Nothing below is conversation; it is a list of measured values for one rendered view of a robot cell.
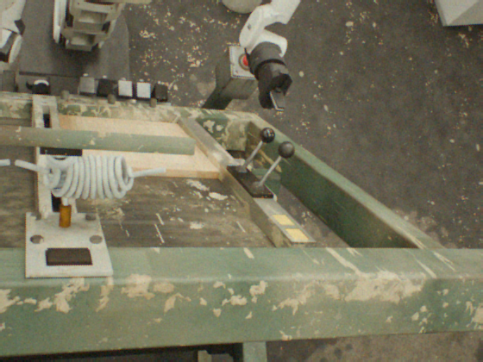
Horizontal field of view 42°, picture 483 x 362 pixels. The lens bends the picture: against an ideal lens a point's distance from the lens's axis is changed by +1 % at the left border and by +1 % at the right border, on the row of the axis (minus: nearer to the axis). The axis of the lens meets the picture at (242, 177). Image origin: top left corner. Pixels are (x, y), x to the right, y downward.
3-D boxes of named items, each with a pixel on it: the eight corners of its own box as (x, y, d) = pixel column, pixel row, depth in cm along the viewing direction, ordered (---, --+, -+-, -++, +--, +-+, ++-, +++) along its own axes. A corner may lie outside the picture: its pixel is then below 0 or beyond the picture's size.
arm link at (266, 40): (295, 57, 165) (286, 30, 172) (262, 43, 160) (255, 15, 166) (271, 86, 172) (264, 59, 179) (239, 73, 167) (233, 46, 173)
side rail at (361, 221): (260, 152, 209) (266, 121, 206) (468, 329, 111) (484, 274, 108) (244, 151, 207) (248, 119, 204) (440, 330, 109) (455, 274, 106)
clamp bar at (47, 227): (60, 120, 185) (65, 39, 178) (105, 346, 79) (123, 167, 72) (24, 117, 181) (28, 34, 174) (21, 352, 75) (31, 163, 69)
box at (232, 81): (244, 71, 228) (262, 48, 212) (247, 101, 224) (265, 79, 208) (213, 68, 224) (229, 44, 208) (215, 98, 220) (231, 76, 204)
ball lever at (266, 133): (241, 176, 148) (274, 131, 147) (247, 181, 145) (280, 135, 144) (229, 167, 147) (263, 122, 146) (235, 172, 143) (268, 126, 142)
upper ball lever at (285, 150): (258, 193, 138) (294, 145, 137) (264, 199, 134) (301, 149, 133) (245, 184, 136) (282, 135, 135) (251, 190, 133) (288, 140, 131)
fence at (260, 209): (191, 130, 199) (193, 118, 198) (312, 261, 114) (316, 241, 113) (176, 128, 197) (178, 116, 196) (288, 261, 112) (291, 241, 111)
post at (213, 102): (185, 146, 293) (237, 78, 226) (185, 159, 291) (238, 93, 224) (173, 146, 291) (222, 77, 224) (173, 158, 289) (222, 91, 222)
